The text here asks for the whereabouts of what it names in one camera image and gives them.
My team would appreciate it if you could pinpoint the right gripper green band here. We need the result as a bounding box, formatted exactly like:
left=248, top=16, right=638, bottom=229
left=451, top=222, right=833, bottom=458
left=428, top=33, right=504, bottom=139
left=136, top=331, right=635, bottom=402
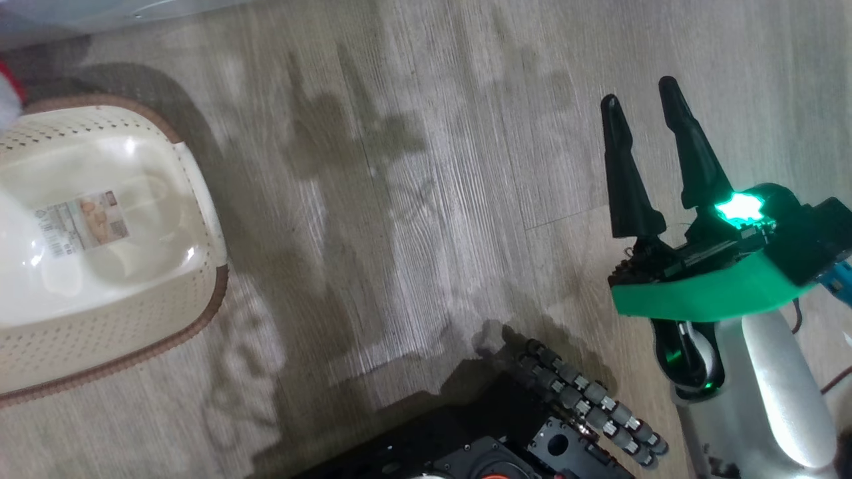
left=600, top=75, right=816, bottom=323

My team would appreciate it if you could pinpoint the red garment with white stripes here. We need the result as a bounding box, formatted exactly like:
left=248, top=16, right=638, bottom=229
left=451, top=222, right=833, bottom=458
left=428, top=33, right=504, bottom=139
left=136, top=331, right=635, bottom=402
left=0, top=60, right=27, bottom=100

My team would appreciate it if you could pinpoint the paper label inside basket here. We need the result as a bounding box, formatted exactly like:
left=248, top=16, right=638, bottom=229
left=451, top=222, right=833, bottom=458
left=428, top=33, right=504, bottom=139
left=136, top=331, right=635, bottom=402
left=35, top=190, right=130, bottom=259

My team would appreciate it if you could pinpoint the cream perforated laundry basket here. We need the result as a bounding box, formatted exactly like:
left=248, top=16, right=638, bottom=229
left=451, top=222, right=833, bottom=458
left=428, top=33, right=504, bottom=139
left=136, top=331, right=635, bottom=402
left=0, top=94, right=229, bottom=408

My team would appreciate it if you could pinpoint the white front-load washing machine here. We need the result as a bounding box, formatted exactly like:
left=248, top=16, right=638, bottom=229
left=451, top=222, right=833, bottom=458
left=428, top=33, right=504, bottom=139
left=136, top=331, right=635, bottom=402
left=0, top=0, right=254, bottom=34

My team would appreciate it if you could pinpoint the grey roller omni wheel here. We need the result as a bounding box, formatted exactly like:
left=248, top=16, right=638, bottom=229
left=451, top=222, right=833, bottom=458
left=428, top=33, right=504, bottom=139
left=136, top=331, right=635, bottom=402
left=513, top=339, right=670, bottom=470

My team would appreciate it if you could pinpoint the thin right arm cable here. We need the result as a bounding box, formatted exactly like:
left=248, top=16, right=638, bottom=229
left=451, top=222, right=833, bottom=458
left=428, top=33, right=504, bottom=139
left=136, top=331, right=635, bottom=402
left=791, top=298, right=852, bottom=395

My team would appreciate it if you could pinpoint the blue right camera connector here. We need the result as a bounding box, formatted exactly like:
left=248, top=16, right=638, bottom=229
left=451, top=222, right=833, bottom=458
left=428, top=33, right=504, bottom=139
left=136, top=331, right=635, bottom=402
left=817, top=261, right=852, bottom=307

